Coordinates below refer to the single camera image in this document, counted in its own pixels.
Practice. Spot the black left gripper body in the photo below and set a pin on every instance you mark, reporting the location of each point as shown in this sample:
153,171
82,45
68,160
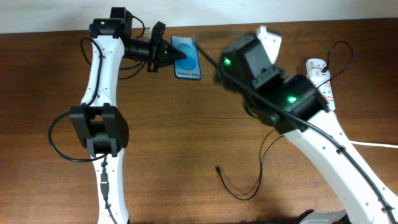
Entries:
155,53

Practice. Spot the blue Galaxy smartphone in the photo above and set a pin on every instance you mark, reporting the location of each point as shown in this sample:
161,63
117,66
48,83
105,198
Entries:
187,68

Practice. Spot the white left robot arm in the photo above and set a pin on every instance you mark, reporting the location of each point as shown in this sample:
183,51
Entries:
99,125

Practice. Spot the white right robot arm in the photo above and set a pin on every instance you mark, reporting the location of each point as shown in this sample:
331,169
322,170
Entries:
298,111

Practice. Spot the white USB charger adapter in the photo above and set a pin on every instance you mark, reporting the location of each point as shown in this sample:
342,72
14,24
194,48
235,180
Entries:
317,77

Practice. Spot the white power strip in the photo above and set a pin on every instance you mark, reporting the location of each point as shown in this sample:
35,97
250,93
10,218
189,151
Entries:
324,88

